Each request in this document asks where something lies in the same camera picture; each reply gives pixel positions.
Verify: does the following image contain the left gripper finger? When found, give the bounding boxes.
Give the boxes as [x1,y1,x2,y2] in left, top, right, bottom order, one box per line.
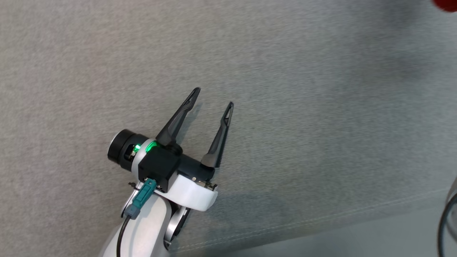
[201,102,234,168]
[156,87,201,147]

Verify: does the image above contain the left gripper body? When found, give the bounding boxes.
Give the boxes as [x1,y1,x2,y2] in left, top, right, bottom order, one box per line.
[107,128,219,212]

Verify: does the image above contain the red shorts with white trim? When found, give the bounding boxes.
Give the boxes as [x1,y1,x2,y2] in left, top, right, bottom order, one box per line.
[432,0,457,13]

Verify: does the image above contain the teal left camera connector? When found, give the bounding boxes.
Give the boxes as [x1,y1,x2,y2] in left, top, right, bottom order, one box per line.
[124,178,157,219]

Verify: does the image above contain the black left camera cable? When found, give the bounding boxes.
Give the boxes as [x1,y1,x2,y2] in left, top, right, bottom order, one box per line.
[116,214,132,257]

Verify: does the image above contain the black camera cable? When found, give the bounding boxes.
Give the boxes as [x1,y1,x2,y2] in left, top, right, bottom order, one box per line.
[437,193,457,257]
[116,214,132,257]

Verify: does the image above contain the black right camera cable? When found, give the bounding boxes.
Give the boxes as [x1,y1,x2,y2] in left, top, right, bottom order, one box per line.
[437,193,457,257]

